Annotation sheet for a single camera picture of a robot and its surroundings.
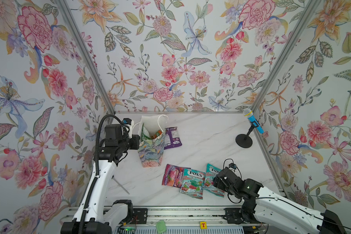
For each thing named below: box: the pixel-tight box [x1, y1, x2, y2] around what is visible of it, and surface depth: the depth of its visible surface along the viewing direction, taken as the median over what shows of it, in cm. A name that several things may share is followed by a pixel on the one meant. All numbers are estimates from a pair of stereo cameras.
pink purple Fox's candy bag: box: [161, 163, 192, 189], surface depth 87 cm
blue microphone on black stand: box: [235, 108, 265, 149], surface depth 102 cm
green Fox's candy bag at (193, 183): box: [179, 168, 206, 200], surface depth 83 cm
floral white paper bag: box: [137, 114, 169, 168], surface depth 84 cm
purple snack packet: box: [163, 126, 183, 150], surface depth 103 cm
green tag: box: [156, 219, 167, 234], surface depth 72 cm
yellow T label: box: [199, 221, 208, 230], surface depth 72 cm
